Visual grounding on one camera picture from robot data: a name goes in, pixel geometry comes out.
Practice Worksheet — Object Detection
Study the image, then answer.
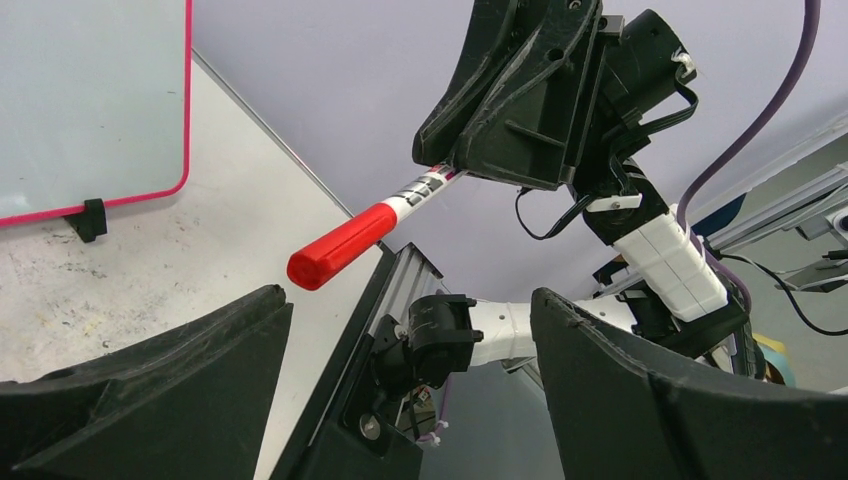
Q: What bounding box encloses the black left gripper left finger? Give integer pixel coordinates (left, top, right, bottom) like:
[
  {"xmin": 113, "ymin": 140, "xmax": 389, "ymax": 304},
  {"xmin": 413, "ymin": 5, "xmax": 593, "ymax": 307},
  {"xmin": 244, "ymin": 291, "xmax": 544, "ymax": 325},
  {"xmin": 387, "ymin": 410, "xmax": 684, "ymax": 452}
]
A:
[{"xmin": 1, "ymin": 285, "xmax": 293, "ymax": 479}]

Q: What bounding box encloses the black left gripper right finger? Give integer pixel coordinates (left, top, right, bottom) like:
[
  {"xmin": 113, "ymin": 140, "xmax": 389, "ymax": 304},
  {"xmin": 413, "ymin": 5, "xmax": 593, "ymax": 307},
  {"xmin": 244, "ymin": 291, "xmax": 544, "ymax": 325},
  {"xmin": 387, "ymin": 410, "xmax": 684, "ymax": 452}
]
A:
[{"xmin": 530, "ymin": 288, "xmax": 847, "ymax": 479}]

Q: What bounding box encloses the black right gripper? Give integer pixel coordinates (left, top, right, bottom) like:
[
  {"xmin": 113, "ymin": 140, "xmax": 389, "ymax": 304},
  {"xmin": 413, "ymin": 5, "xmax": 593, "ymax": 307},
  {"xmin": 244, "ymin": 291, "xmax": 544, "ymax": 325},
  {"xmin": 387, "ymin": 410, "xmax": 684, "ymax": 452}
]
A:
[{"xmin": 412, "ymin": 0, "xmax": 698, "ymax": 199}]

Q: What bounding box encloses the red marker cap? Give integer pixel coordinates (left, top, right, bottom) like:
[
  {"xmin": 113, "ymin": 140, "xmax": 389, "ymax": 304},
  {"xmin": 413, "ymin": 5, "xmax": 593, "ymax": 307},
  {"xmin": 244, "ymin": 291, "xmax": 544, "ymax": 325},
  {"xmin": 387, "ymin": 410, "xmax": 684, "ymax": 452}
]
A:
[{"xmin": 287, "ymin": 203, "xmax": 398, "ymax": 291}]

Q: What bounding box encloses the pink framed whiteboard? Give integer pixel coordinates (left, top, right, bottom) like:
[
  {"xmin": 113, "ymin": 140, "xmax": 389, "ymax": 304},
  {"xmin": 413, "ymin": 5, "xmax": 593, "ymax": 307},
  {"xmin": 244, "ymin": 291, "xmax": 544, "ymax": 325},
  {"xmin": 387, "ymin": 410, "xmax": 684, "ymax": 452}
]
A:
[{"xmin": 1, "ymin": 1, "xmax": 193, "ymax": 226}]

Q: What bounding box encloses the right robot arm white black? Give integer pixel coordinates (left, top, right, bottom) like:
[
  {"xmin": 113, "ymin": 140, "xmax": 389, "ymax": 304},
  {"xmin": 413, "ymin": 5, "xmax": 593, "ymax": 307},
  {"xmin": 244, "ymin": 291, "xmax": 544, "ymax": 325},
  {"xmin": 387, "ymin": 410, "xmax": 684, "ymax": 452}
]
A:
[{"xmin": 368, "ymin": 1, "xmax": 744, "ymax": 358}]

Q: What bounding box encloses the black right whiteboard foot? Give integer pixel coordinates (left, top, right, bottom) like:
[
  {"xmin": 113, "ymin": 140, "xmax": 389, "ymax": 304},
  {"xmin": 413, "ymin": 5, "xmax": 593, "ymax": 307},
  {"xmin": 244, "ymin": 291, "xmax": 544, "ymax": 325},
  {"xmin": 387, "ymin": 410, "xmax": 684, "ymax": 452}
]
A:
[{"xmin": 63, "ymin": 198, "xmax": 108, "ymax": 243}]

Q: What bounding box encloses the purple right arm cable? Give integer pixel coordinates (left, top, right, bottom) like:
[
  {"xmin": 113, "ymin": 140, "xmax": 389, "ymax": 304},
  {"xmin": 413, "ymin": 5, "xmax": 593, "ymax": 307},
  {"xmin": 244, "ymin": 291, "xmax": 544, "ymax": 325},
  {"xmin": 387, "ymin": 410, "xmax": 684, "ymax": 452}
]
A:
[{"xmin": 674, "ymin": 0, "xmax": 823, "ymax": 313}]

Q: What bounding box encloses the aluminium right side rail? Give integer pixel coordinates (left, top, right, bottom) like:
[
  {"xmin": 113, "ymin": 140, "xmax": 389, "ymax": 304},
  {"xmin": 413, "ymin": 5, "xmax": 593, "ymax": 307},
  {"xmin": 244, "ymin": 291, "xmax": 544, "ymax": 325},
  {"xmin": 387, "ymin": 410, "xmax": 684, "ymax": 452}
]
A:
[{"xmin": 268, "ymin": 242, "xmax": 445, "ymax": 480}]

